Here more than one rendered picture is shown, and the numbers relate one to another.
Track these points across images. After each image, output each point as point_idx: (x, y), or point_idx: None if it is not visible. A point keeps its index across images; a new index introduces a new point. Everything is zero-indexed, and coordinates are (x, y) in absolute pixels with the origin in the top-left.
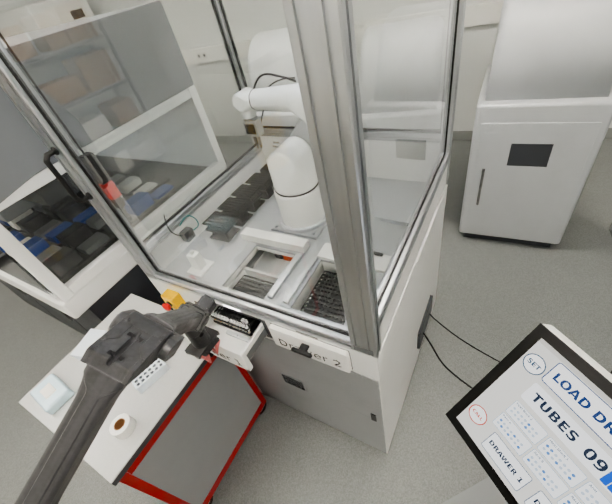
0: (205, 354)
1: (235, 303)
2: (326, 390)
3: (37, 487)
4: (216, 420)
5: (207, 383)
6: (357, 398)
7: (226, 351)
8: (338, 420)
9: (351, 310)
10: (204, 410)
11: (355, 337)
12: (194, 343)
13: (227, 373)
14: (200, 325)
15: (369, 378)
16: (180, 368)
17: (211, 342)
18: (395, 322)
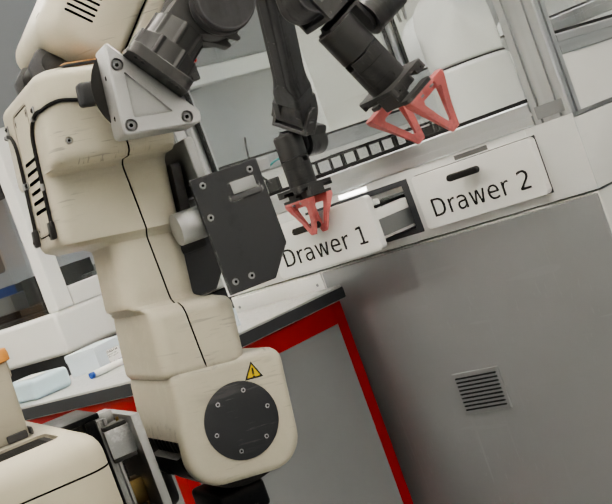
0: (309, 191)
1: (358, 167)
2: (540, 347)
3: (170, 0)
4: (319, 479)
5: (305, 368)
6: (591, 308)
7: (342, 213)
8: (596, 493)
9: (510, 22)
10: (297, 424)
11: (532, 88)
12: (293, 172)
13: (344, 389)
14: (305, 110)
15: (583, 196)
16: (259, 318)
17: (318, 181)
18: None
